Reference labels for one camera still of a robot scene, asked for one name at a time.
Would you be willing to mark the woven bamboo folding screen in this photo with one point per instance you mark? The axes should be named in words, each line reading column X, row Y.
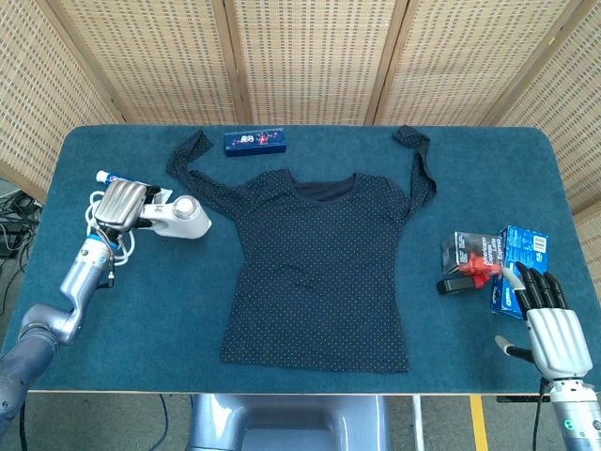
column 310, row 56

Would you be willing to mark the long dark blue box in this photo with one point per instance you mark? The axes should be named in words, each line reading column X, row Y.
column 256, row 146

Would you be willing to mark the small black stapler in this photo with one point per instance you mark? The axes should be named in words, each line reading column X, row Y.
column 453, row 285

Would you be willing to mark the teal table cloth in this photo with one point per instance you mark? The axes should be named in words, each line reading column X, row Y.
column 164, row 305

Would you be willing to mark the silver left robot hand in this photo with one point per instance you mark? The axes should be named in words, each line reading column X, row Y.
column 117, row 204

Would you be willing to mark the blue cookie box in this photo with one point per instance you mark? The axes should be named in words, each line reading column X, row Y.
column 521, row 244

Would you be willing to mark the blue white toothpaste tube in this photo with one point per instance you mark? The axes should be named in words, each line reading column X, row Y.
column 112, row 177

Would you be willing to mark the dark blue polka dot shirt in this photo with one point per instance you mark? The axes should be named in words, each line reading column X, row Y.
column 324, row 291

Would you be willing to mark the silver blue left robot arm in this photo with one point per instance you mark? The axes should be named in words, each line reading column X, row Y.
column 80, row 277

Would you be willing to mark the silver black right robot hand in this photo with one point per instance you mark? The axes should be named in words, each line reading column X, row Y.
column 559, row 338

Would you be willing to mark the white table leg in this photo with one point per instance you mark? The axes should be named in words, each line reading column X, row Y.
column 417, row 423

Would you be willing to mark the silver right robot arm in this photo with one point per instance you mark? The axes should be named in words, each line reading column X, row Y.
column 575, row 418

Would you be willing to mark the silver blue robot torso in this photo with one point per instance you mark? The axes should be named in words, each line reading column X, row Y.
column 225, row 423

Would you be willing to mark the clear plastic box red bow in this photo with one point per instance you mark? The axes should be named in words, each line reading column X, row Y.
column 457, row 256

